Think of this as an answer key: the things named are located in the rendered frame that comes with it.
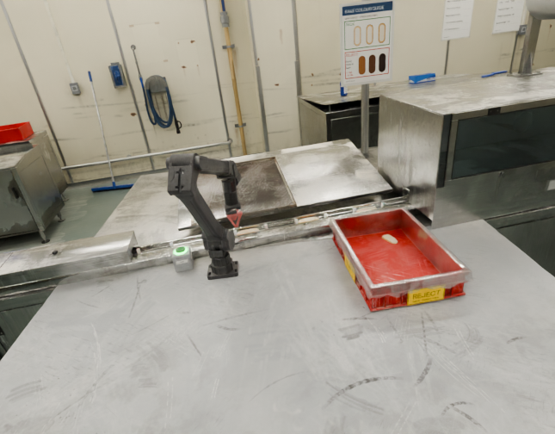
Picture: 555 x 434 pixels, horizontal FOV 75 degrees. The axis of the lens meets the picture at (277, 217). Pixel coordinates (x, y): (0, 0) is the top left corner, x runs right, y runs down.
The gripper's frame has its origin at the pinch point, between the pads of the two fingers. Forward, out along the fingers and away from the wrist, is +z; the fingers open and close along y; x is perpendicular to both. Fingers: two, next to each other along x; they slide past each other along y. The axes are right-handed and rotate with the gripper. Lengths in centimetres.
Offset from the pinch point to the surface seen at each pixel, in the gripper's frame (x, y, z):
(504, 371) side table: -59, -89, 11
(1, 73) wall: 235, 369, -67
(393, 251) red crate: -58, -32, 10
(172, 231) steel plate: 30.5, 21.5, 9.4
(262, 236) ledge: -10.1, -7.2, 5.5
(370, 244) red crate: -52, -23, 9
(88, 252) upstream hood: 61, -4, 0
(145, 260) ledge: 38.7, -8.2, 6.2
